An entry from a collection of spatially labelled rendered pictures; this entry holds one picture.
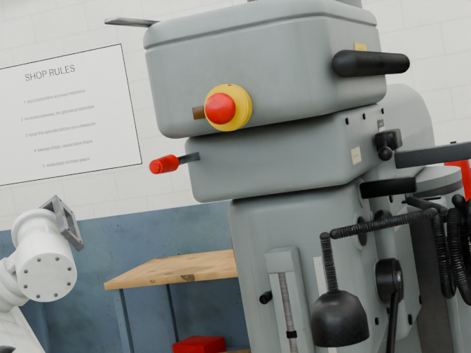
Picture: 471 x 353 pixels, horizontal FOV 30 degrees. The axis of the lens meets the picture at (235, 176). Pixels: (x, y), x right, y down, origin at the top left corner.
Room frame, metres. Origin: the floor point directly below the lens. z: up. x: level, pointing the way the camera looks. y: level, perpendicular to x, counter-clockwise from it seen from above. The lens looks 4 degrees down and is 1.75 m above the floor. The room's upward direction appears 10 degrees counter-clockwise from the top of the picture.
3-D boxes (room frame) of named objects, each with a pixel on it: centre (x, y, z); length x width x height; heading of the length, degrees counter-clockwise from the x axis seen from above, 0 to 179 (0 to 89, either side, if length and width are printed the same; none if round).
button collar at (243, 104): (1.13, -0.01, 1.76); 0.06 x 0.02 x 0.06; 70
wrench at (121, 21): (1.24, 0.08, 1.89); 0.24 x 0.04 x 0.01; 159
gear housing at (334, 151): (1.39, -0.10, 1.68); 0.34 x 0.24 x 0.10; 160
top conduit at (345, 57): (1.33, -0.23, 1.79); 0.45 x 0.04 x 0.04; 160
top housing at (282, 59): (1.36, -0.09, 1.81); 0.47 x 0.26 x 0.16; 160
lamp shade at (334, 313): (1.10, -0.10, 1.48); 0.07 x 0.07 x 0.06
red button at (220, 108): (1.11, 0.00, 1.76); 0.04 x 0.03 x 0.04; 70
